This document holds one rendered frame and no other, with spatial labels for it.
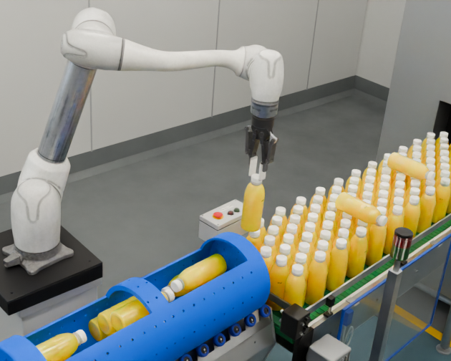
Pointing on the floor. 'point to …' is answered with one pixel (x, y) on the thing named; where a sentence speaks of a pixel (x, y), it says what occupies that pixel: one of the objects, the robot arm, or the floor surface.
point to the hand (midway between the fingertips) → (258, 168)
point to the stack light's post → (393, 281)
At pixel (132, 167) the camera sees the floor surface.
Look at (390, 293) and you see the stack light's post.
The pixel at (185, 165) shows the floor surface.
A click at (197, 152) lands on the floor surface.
